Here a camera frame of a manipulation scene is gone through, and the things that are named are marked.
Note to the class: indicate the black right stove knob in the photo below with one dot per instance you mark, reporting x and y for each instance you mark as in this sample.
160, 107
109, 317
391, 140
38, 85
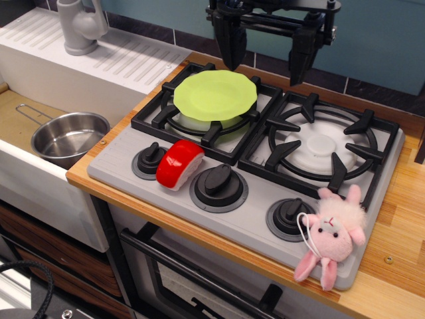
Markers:
281, 219

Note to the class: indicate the black left burner grate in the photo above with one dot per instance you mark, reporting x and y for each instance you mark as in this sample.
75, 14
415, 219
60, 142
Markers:
225, 141

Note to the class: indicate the toy oven door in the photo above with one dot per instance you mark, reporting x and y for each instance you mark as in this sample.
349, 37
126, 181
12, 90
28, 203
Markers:
185, 280

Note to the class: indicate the grey toy faucet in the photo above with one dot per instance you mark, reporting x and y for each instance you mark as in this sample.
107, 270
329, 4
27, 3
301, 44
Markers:
81, 29

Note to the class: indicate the black stove knob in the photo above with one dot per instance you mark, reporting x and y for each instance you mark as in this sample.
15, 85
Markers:
219, 189
145, 163
281, 219

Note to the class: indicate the wooden drawer fronts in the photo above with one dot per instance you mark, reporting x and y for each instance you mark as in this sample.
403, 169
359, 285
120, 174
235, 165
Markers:
79, 271

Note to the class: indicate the red white toy sushi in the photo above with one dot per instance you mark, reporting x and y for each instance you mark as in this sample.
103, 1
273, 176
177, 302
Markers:
178, 164

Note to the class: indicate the white toy sink unit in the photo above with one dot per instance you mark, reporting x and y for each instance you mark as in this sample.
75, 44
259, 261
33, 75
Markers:
82, 95

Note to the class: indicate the black left stove knob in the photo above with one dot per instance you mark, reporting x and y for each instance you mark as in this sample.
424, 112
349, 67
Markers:
145, 163

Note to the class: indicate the black middle stove knob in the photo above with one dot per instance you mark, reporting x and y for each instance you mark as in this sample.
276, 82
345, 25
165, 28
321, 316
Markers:
219, 189

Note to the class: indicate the green plastic plate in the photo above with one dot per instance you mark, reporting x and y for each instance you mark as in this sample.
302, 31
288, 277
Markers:
215, 95

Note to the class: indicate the stainless steel pot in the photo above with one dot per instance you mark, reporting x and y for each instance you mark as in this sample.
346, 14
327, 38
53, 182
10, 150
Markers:
65, 139

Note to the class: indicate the black burner grate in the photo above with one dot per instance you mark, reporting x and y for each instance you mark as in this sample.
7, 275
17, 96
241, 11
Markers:
225, 141
305, 144

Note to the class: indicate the grey toy stove top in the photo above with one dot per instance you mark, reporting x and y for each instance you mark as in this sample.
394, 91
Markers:
246, 225

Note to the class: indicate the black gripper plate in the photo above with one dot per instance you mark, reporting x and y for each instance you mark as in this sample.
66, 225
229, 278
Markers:
310, 24

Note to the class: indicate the pink stuffed rabbit toy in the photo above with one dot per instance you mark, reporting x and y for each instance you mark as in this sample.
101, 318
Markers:
332, 232

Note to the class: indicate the black right burner grate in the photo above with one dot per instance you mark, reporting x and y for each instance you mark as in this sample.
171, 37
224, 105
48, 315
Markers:
305, 144

